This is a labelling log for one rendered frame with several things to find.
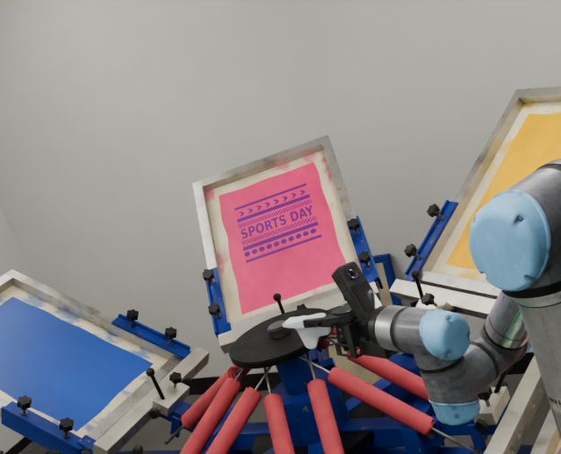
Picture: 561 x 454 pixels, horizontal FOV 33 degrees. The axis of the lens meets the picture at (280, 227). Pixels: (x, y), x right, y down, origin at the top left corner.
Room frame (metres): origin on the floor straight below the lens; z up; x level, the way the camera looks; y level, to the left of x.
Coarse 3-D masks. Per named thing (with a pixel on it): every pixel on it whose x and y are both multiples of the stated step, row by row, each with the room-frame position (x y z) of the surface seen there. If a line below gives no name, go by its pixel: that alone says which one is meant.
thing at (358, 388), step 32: (224, 384) 2.49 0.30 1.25; (320, 384) 2.32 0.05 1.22; (352, 384) 2.32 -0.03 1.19; (416, 384) 2.35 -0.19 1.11; (192, 416) 2.65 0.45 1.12; (320, 416) 2.25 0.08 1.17; (416, 416) 2.23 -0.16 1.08; (192, 448) 2.41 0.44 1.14; (224, 448) 2.31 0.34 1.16; (288, 448) 2.22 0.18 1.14
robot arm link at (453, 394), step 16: (480, 352) 1.43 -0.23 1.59; (448, 368) 1.37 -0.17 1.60; (464, 368) 1.38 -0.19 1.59; (480, 368) 1.40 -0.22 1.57; (432, 384) 1.38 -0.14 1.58; (448, 384) 1.37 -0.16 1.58; (464, 384) 1.38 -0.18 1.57; (480, 384) 1.40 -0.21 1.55; (432, 400) 1.39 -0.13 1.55; (448, 400) 1.37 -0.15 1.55; (464, 400) 1.37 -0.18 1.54; (448, 416) 1.38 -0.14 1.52; (464, 416) 1.37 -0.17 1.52
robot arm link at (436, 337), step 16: (400, 320) 1.43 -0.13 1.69; (416, 320) 1.40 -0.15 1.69; (432, 320) 1.37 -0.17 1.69; (448, 320) 1.37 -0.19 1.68; (464, 320) 1.38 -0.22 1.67; (400, 336) 1.41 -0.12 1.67; (416, 336) 1.38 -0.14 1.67; (432, 336) 1.36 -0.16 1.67; (448, 336) 1.35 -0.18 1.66; (464, 336) 1.37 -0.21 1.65; (416, 352) 1.39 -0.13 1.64; (432, 352) 1.36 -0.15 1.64; (448, 352) 1.35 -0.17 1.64; (464, 352) 1.36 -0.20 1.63; (432, 368) 1.38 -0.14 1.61
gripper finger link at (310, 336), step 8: (288, 320) 1.60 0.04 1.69; (296, 320) 1.59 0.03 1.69; (296, 328) 1.58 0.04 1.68; (304, 328) 1.58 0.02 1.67; (312, 328) 1.58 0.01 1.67; (320, 328) 1.57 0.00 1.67; (328, 328) 1.56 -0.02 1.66; (304, 336) 1.58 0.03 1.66; (312, 336) 1.58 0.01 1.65; (320, 336) 1.57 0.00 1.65; (304, 344) 1.58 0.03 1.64; (312, 344) 1.58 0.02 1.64
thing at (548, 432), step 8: (552, 416) 2.16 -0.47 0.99; (544, 424) 2.13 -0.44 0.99; (552, 424) 2.12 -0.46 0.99; (544, 432) 2.10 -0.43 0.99; (552, 432) 2.09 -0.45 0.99; (536, 440) 2.08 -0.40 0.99; (544, 440) 2.07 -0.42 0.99; (552, 440) 2.07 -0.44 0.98; (536, 448) 2.05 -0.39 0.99; (544, 448) 2.04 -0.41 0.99; (552, 448) 2.05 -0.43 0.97
